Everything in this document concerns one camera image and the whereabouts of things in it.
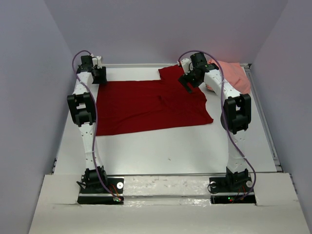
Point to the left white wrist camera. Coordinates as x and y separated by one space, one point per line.
97 62

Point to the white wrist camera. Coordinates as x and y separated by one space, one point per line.
186 65
97 62

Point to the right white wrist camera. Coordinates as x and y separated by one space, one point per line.
186 65

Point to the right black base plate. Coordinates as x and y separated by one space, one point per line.
222 193

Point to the aluminium rail back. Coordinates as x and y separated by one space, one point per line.
136 65

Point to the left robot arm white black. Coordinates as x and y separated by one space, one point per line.
83 111

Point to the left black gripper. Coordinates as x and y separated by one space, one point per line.
102 79

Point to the aluminium rail right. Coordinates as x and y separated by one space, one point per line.
264 122

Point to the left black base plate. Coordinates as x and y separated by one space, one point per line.
98 195

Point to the red t shirt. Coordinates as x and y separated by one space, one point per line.
125 107

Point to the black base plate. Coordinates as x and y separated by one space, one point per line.
98 195
222 193

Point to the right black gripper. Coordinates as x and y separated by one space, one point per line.
185 79

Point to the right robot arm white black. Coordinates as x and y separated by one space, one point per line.
235 118

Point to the pink t shirt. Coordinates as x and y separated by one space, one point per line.
236 77

